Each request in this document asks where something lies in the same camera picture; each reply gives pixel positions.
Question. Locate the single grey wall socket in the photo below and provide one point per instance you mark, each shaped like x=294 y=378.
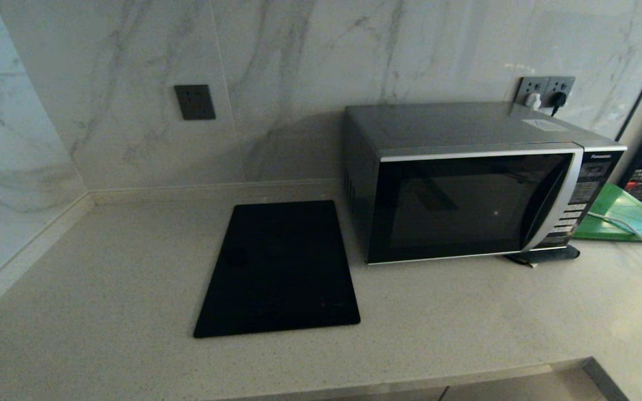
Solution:
x=194 y=102

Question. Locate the silver black microwave oven body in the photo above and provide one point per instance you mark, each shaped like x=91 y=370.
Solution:
x=455 y=125

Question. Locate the black power plug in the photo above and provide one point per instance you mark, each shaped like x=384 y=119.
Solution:
x=559 y=99

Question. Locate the black induction cooktop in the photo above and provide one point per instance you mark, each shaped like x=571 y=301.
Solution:
x=282 y=267

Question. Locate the green cutting board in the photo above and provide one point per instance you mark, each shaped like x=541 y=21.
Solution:
x=633 y=207

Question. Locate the beige cabinet front panel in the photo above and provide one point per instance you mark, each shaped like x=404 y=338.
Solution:
x=510 y=387

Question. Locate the grey paired wall socket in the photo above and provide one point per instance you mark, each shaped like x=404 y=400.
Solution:
x=530 y=84
x=562 y=83

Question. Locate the white power plug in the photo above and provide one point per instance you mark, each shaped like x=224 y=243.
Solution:
x=533 y=101

